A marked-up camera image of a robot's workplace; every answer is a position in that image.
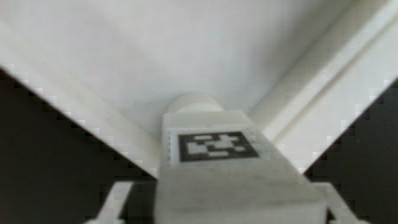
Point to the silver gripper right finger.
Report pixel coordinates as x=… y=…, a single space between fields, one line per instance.
x=340 y=211

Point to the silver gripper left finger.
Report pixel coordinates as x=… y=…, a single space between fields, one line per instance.
x=109 y=214

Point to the white table leg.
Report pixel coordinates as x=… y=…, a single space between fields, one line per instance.
x=228 y=181

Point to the white square tabletop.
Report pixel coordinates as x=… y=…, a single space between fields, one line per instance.
x=111 y=56

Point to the white U-shaped obstacle fence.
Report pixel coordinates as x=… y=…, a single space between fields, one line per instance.
x=335 y=82

